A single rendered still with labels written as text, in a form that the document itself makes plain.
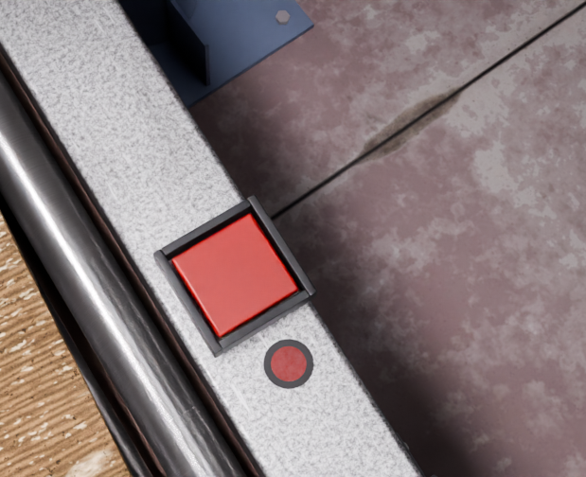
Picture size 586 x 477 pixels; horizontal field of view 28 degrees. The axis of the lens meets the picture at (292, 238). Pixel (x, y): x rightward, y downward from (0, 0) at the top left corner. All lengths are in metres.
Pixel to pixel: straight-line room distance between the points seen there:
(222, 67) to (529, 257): 0.53
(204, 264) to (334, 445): 0.14
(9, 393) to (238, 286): 0.15
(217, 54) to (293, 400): 1.11
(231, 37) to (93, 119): 1.03
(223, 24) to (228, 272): 1.11
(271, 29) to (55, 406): 1.17
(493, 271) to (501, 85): 0.29
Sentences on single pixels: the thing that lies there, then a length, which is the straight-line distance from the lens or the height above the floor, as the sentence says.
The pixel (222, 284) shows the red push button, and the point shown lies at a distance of 0.75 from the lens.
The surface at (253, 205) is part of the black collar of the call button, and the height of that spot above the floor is 0.93.
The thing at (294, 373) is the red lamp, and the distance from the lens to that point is 0.75.
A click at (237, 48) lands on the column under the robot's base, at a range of 1.81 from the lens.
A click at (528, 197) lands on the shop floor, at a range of 1.80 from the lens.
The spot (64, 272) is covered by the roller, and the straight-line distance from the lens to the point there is 0.77.
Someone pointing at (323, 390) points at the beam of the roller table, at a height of 0.92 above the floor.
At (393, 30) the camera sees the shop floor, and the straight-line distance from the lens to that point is 1.86.
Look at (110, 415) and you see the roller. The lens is 0.76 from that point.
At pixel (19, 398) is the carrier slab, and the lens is 0.74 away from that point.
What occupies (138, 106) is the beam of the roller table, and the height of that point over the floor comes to 0.91.
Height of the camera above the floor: 1.66
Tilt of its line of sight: 74 degrees down
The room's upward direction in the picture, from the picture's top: 11 degrees clockwise
